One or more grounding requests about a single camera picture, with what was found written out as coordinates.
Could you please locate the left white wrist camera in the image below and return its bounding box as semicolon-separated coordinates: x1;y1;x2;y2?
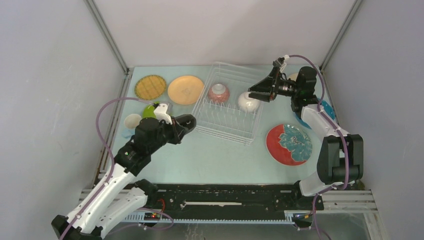
153;103;173;125

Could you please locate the white ribbed bowl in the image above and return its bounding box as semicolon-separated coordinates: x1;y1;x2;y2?
237;91;260;113

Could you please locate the red patterned bowl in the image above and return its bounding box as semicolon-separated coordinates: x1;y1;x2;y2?
207;83;230;104

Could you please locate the aluminium frame rail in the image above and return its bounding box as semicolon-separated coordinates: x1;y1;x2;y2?
76;188;379;225

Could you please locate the white rimmed teal plate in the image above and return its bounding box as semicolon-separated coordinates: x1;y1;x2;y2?
265;123;313;167

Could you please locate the blue polka dot plate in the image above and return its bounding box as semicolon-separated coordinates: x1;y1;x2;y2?
293;100;336;130

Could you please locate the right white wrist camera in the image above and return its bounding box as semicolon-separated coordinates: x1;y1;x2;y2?
273;54;290;73

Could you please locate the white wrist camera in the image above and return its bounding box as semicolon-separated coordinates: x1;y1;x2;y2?
153;103;173;125
273;54;290;73

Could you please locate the white wire dish rack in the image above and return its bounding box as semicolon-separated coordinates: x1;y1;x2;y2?
192;62;267;145

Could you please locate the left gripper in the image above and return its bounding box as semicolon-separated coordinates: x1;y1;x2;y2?
147;115;187;154

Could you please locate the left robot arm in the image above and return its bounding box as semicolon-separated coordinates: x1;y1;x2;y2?
51;114;197;240

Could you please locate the green plate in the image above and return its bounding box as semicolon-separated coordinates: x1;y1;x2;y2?
141;102;159;119

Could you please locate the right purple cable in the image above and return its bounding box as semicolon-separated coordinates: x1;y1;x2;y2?
288;54;351;240

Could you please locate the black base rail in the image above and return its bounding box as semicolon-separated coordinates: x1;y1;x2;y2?
146;183;324;221

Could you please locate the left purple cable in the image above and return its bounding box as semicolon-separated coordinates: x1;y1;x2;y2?
58;97;174;240

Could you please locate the yellow woven plate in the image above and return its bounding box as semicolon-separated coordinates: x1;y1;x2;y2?
134;74;167;100

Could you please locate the small circuit board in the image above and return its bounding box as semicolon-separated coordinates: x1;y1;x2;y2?
143;212;161;221

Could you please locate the light blue cup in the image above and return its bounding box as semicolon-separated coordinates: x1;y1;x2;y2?
121;113;142;139

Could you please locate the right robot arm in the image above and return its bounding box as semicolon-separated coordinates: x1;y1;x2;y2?
248;66;364;209

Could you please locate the beige plate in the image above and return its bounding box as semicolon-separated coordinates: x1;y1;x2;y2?
167;75;205;105

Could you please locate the purple cable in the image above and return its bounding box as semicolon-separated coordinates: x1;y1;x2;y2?
58;97;174;240
288;54;351;240

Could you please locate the cream plate with black spot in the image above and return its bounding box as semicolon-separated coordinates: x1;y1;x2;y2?
287;73;298;82

